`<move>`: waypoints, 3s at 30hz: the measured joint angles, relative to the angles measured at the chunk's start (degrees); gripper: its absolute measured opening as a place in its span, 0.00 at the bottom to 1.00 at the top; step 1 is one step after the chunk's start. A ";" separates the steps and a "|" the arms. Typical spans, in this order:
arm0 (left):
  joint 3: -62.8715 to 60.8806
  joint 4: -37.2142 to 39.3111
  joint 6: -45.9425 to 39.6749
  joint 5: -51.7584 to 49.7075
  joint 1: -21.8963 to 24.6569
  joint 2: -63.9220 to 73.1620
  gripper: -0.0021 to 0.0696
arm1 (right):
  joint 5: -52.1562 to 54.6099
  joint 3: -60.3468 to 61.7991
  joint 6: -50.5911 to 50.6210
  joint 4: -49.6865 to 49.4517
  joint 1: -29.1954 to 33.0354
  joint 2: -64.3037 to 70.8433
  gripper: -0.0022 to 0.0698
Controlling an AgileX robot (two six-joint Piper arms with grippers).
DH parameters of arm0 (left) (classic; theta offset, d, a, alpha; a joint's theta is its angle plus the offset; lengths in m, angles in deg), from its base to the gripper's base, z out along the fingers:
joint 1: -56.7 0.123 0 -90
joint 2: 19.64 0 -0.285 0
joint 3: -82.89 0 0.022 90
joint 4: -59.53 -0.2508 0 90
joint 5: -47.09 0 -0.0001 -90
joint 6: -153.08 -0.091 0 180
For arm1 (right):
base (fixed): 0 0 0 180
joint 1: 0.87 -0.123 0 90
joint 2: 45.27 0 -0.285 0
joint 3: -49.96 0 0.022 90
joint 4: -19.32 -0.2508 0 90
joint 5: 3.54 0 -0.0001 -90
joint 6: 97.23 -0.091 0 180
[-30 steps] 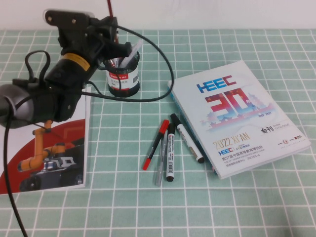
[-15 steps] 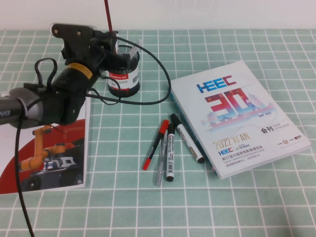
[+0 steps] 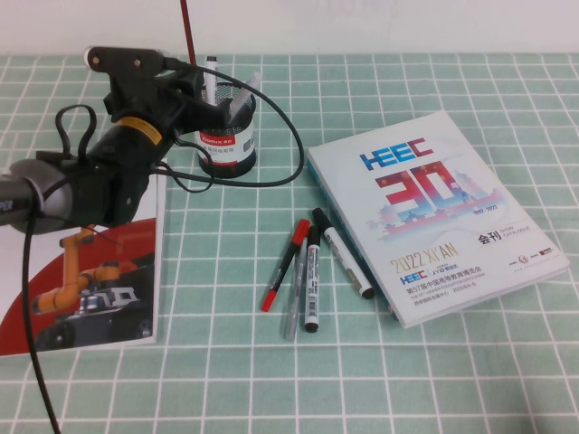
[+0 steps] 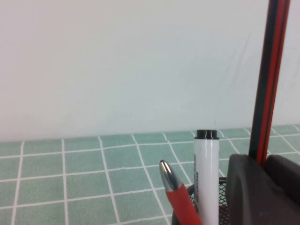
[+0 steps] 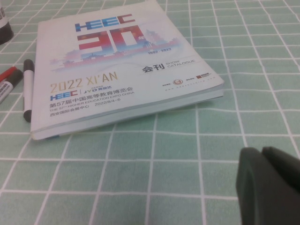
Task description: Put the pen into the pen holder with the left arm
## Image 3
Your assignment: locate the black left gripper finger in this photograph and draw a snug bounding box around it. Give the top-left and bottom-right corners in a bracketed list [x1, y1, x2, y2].
[174, 61, 205, 99]
[178, 96, 228, 137]

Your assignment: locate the labelled black cap marker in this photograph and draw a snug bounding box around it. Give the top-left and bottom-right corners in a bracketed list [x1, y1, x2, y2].
[303, 225, 323, 335]

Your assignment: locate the red and black marker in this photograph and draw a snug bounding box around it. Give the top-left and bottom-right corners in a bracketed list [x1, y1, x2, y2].
[261, 219, 311, 313]

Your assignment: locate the black camera cable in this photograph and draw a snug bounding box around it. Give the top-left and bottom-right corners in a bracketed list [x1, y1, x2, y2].
[156, 56, 306, 193]

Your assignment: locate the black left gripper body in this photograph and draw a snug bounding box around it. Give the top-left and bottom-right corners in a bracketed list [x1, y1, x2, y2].
[102, 61, 189, 153]

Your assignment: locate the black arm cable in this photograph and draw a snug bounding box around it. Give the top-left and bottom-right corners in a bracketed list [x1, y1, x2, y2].
[24, 104, 99, 434]

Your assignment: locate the white HEEC catalogue book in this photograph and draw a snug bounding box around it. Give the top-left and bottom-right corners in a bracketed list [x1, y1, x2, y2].
[306, 110, 571, 330]

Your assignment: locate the slim white black-capped marker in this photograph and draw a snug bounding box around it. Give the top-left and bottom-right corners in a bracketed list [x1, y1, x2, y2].
[311, 207, 375, 299]

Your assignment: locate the green checkered tablecloth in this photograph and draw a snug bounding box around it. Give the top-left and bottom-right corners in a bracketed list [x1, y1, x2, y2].
[0, 53, 579, 434]

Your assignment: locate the white pen with black cap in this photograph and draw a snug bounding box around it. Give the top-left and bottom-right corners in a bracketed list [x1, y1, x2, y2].
[204, 55, 219, 108]

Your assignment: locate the white cable tie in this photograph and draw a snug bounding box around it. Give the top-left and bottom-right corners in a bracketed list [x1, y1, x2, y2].
[25, 177, 47, 214]

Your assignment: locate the black mesh pen holder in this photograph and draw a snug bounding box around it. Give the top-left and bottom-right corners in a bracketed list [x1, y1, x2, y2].
[187, 81, 258, 178]

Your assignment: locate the white brochure underneath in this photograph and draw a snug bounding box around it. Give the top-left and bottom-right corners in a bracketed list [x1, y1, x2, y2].
[155, 174, 168, 343]

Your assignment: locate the translucent white pen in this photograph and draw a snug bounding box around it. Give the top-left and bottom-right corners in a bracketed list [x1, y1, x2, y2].
[228, 71, 264, 121]

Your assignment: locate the clear grey gel pen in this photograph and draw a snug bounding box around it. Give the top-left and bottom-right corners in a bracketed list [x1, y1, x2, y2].
[283, 246, 308, 341]

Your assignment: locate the red pencil with eraser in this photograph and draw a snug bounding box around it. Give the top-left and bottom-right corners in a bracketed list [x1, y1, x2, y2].
[179, 0, 199, 67]

